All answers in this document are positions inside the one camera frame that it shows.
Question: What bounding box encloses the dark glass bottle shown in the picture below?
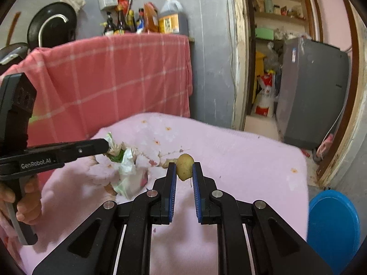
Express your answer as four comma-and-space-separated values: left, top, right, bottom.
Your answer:
115, 10, 129, 35

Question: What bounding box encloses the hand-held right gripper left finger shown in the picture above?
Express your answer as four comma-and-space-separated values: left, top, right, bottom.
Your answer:
32, 162, 178, 275

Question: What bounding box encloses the large dark oil jug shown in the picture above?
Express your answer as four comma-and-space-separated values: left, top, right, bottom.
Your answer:
158, 0, 189, 35

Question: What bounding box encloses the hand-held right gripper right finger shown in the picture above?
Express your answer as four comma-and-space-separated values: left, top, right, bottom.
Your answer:
192, 162, 333, 275

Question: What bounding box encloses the orange bottle with red cap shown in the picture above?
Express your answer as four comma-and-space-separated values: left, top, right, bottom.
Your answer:
143, 2, 160, 34

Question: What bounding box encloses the red white rice bag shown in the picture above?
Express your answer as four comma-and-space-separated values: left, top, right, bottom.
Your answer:
252, 73, 277, 118

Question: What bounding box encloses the yellow bag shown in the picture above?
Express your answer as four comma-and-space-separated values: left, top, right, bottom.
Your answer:
255, 51, 266, 104

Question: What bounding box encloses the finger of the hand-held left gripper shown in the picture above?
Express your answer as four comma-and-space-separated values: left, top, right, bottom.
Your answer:
27, 138, 110, 165

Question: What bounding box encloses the black wok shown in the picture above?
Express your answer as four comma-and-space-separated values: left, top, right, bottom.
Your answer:
29, 2, 78, 48

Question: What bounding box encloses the pink printed bag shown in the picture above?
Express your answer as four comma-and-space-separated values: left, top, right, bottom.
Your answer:
316, 133, 335, 159

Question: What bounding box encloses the wooden wall shelf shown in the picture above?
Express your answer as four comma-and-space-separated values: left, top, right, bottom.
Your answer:
249, 0, 309, 36

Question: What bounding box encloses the grey cabinet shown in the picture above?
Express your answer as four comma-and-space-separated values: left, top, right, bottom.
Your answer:
277, 37, 350, 149

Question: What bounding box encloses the dark bottle with blue label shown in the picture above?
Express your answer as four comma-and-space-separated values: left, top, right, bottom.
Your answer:
136, 8, 145, 34

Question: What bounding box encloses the white green crumpled bag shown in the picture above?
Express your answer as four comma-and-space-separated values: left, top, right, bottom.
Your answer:
114, 147, 150, 200

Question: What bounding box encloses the yellow potato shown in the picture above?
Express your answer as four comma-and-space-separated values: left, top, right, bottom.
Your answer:
176, 153, 195, 182

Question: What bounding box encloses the person's left hand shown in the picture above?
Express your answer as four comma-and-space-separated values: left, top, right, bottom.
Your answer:
0, 175, 42, 226

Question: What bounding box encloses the beige green wrapper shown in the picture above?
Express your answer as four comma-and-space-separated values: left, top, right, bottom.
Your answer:
104, 132, 127, 162

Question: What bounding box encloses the blue plastic basin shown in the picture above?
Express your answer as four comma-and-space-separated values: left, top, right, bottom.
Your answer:
308, 190, 361, 275

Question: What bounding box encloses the pink plaid cloth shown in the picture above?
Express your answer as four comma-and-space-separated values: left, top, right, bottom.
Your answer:
0, 33, 193, 188

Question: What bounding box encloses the green box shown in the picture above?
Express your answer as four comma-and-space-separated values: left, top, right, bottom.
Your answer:
255, 28, 276, 39

